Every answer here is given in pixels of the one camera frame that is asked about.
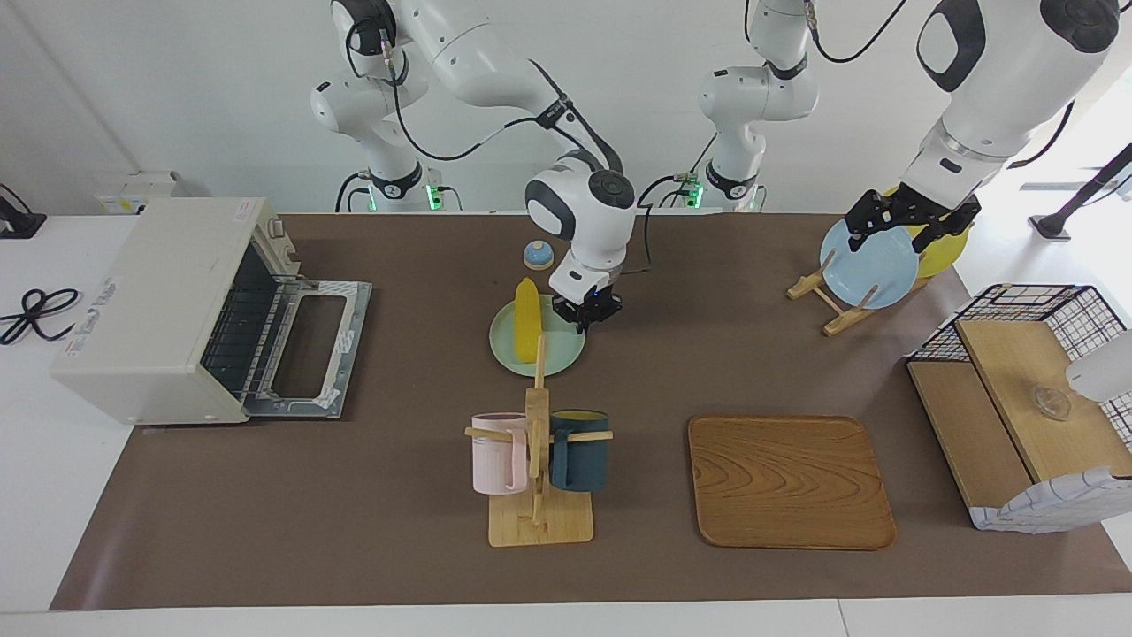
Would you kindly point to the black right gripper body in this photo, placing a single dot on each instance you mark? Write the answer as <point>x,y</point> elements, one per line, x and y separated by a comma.
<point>588,299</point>

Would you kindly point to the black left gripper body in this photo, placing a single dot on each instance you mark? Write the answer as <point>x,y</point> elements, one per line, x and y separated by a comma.
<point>911,203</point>

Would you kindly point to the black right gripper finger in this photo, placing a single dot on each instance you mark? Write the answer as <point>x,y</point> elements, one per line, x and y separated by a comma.
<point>573,318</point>
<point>608,311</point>

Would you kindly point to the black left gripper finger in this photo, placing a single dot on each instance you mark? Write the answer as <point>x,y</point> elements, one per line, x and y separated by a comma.
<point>867,217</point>
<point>951,221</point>

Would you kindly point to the light green plate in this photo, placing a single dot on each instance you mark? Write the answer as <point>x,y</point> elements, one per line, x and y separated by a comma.
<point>566,349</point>

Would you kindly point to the yellow corn cob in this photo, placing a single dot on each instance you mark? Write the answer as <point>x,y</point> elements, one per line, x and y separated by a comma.
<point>528,318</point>

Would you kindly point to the glass oven door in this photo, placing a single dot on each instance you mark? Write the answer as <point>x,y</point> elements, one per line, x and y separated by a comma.
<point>340,287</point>

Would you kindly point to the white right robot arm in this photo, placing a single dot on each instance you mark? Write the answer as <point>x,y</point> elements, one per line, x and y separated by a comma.
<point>478,53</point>

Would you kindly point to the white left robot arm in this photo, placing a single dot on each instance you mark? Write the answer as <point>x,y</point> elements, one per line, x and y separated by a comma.
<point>999,106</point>

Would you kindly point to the white toaster oven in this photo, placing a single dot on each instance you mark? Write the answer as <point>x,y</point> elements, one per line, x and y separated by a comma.
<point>150,292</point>

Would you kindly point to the yellow plate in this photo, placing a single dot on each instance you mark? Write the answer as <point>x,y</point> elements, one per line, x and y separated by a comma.
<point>946,252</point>

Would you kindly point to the light blue plate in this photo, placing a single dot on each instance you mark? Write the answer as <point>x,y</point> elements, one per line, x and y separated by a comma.
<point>871,270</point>

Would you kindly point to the black tripod stand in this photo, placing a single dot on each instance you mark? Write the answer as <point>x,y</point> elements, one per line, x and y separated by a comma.
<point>1057,226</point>

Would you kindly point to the wooden plate rack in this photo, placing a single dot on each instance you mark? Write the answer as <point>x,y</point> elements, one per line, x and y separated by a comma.
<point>845,321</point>

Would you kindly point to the dark blue mug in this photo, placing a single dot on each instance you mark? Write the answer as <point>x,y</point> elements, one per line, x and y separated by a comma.
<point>579,456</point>

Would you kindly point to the pink mug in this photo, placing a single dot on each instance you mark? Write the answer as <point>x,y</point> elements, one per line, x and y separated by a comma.
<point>495,456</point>

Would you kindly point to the wooden mug tree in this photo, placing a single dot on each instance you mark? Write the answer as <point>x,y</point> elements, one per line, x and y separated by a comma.
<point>539,522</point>

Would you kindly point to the clear glass cup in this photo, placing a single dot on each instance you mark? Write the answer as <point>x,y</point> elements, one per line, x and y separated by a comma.
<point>1051,405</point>

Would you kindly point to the white rounded object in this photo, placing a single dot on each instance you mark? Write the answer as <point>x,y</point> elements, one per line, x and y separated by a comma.
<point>1105,372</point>

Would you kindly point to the wooden serving tray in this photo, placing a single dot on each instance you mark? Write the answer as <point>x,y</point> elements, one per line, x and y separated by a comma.
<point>787,482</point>

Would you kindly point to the white checked cloth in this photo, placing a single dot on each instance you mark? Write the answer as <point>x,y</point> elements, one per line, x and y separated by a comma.
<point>1061,504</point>

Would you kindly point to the brown table mat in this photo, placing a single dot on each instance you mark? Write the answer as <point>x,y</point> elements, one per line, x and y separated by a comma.
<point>354,531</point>

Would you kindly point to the white power box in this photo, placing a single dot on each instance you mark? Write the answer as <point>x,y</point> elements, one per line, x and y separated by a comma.
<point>133,190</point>

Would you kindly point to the black clamp stand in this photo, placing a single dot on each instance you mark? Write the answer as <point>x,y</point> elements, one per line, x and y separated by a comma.
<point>18,226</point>

